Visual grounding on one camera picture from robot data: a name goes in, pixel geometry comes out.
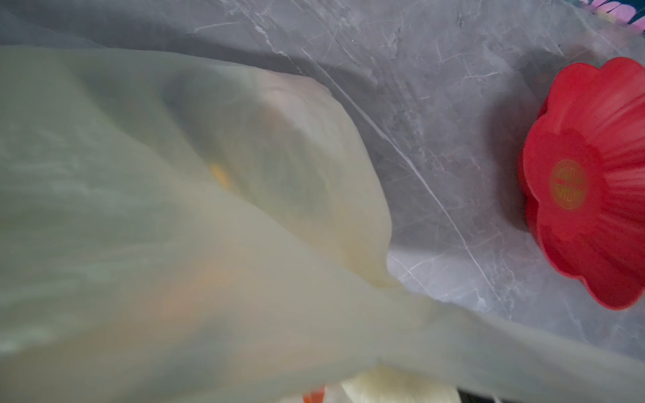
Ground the red flower-shaped plastic plate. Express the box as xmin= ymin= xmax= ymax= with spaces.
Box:
xmin=518 ymin=57 xmax=644 ymax=311

